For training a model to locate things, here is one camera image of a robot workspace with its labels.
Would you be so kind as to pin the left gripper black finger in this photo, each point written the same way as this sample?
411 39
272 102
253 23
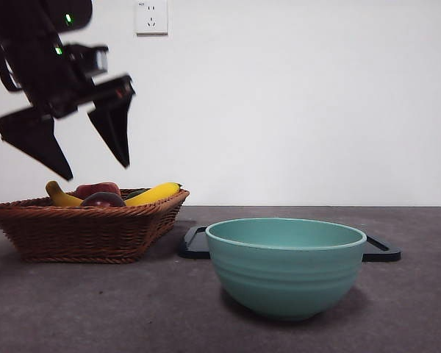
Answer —
36 136
114 128

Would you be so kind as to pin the dark purple plum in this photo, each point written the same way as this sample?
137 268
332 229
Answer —
103 199

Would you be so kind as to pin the teal ceramic bowl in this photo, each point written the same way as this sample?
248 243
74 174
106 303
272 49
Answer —
286 279

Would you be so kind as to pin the red apple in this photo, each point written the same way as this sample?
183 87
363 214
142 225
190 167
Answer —
95 188

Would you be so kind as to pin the green avocado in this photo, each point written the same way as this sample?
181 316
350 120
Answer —
137 192

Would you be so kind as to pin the yellow banana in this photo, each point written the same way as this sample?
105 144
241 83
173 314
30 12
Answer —
150 195

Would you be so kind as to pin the brown wicker basket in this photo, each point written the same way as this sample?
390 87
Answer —
84 235

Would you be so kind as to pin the dark rectangular tray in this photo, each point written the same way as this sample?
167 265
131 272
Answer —
194 250

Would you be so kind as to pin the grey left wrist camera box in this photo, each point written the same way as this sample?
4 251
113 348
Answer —
90 60

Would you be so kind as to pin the white wall socket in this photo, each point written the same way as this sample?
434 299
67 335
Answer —
152 18

